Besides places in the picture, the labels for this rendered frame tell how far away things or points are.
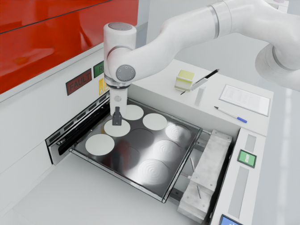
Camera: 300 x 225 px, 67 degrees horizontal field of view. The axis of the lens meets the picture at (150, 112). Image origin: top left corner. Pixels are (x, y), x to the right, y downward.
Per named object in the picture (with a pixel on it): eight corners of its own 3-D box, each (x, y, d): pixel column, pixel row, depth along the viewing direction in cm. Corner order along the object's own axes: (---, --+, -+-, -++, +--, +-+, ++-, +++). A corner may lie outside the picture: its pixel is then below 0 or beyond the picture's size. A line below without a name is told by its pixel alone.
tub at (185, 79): (173, 89, 101) (176, 76, 96) (177, 81, 106) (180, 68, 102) (189, 93, 99) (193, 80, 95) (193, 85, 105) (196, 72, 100)
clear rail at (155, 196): (68, 152, 78) (67, 149, 77) (71, 149, 79) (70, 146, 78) (164, 205, 67) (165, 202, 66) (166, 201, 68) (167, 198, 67)
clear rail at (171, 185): (160, 202, 67) (160, 200, 66) (199, 129, 94) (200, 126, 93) (164, 205, 67) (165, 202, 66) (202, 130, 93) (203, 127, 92)
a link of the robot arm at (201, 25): (231, 55, 56) (116, 93, 56) (205, 31, 68) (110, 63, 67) (233, 20, 50) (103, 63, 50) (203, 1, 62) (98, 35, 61)
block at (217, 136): (209, 139, 91) (211, 133, 89) (211, 133, 93) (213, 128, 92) (228, 147, 89) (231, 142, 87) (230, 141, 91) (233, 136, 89)
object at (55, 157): (52, 164, 78) (46, 145, 72) (122, 101, 109) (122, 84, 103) (55, 166, 78) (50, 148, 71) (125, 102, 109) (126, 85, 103)
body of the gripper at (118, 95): (131, 88, 63) (129, 118, 70) (131, 70, 71) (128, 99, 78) (104, 87, 62) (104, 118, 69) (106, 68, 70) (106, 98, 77)
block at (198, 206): (179, 204, 68) (181, 199, 66) (183, 195, 71) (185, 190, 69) (204, 218, 66) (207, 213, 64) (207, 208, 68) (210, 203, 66)
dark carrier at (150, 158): (73, 149, 78) (73, 147, 78) (127, 100, 102) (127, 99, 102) (162, 197, 68) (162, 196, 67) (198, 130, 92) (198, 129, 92)
